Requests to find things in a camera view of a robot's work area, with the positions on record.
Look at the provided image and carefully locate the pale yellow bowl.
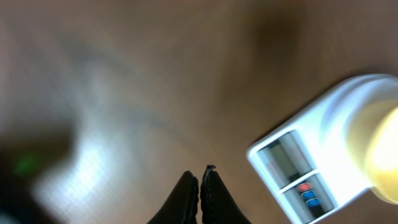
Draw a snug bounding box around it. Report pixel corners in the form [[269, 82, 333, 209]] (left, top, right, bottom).
[[346, 100, 397, 204]]

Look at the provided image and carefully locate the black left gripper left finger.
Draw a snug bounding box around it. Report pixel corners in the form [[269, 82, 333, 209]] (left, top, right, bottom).
[[148, 170, 199, 224]]

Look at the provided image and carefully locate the white digital kitchen scale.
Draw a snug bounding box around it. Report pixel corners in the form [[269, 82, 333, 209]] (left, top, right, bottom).
[[246, 74, 397, 223]]

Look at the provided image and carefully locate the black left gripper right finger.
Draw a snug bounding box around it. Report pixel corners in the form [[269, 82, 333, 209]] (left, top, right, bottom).
[[200, 165, 251, 224]]

